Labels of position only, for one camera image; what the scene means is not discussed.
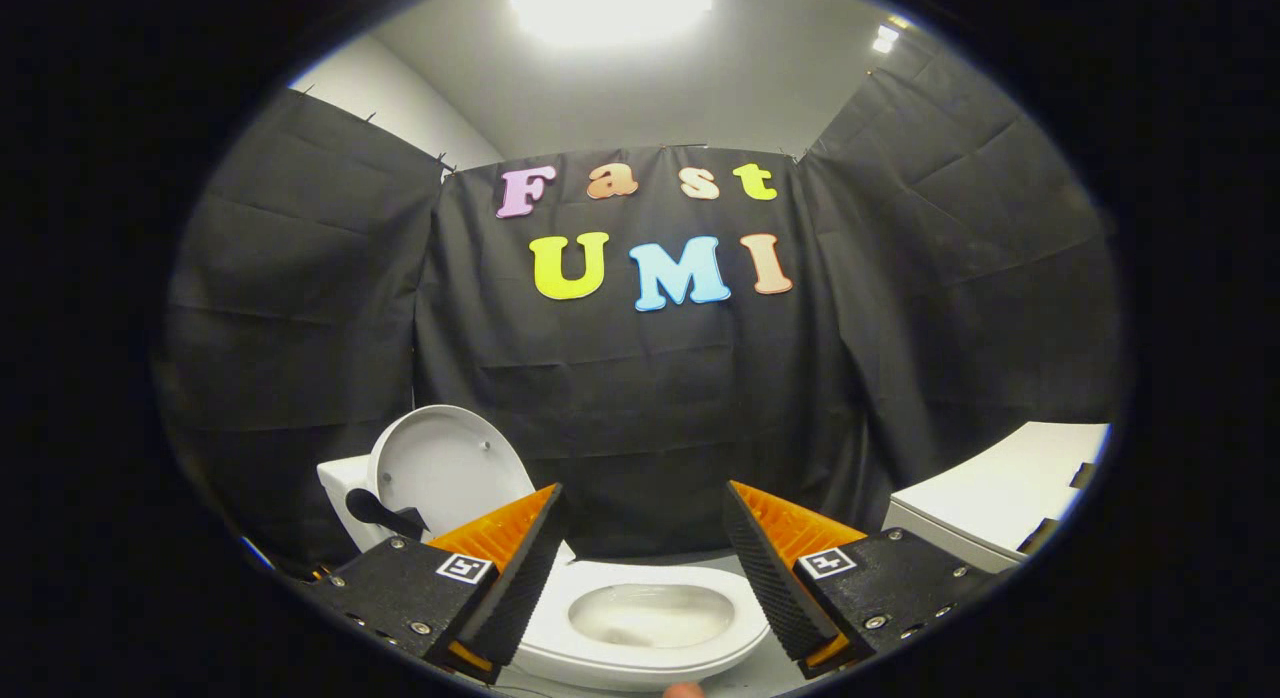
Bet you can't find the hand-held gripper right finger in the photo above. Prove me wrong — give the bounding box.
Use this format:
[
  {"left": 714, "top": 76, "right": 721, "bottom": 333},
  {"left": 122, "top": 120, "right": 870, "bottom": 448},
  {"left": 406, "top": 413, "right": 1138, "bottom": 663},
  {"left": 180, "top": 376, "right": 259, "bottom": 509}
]
[{"left": 722, "top": 480, "right": 1006, "bottom": 679}]

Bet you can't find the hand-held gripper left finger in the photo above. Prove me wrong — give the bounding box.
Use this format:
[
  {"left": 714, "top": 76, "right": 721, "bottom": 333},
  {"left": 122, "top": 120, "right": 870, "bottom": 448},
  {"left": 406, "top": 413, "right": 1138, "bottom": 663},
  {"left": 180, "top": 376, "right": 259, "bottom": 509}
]
[{"left": 300, "top": 483, "right": 568, "bottom": 684}]

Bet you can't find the white toilet lid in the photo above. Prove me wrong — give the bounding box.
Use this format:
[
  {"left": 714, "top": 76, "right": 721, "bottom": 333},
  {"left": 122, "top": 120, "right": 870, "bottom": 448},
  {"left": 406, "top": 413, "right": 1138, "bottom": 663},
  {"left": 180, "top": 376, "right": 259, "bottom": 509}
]
[{"left": 367, "top": 405, "right": 536, "bottom": 546}]

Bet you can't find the white toilet seat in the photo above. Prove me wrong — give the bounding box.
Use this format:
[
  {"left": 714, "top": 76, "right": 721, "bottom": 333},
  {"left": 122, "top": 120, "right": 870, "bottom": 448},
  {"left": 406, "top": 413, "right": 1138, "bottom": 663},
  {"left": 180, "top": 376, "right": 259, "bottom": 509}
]
[{"left": 513, "top": 561, "right": 771, "bottom": 679}]

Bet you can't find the white ceramic toilet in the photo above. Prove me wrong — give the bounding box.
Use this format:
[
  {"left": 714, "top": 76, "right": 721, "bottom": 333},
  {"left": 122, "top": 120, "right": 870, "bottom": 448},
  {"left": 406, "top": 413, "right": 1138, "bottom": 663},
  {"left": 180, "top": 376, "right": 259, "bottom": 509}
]
[{"left": 317, "top": 455, "right": 771, "bottom": 692}]

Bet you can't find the black backdrop cloth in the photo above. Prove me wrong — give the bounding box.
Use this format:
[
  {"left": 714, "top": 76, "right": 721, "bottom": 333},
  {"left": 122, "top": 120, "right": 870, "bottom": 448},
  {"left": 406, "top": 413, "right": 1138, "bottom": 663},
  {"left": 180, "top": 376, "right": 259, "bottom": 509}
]
[{"left": 155, "top": 63, "right": 1121, "bottom": 579}]

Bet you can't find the grey louvered cabinet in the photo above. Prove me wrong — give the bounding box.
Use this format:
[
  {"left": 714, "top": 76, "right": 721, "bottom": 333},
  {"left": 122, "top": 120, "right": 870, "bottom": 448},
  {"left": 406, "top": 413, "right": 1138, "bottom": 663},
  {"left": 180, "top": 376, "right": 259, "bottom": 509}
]
[{"left": 882, "top": 422, "right": 1111, "bottom": 574}]

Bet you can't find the large ceiling light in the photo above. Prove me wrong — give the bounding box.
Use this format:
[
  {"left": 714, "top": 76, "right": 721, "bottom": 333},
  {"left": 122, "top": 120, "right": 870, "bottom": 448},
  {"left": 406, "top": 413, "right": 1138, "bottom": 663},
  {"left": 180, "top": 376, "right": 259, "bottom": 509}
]
[{"left": 510, "top": 0, "right": 713, "bottom": 44}]

